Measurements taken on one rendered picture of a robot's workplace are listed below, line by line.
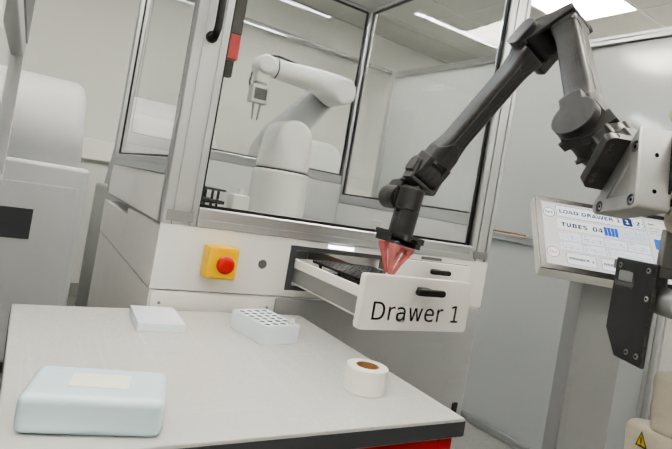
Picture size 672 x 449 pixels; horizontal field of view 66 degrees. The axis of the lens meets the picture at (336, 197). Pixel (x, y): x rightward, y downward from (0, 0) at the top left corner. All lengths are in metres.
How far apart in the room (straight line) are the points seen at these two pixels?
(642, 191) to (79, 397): 0.73
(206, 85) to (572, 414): 1.57
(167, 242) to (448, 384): 0.98
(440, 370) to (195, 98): 1.07
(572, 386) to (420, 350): 0.61
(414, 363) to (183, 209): 0.82
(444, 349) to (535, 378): 1.24
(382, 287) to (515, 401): 1.98
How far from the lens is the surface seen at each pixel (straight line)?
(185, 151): 1.20
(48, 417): 0.67
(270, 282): 1.31
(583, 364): 2.01
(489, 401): 3.06
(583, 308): 1.97
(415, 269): 1.52
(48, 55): 4.40
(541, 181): 2.89
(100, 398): 0.66
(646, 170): 0.81
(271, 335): 1.05
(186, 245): 1.22
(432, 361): 1.67
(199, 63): 1.23
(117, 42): 4.49
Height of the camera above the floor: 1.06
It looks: level
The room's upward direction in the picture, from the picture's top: 10 degrees clockwise
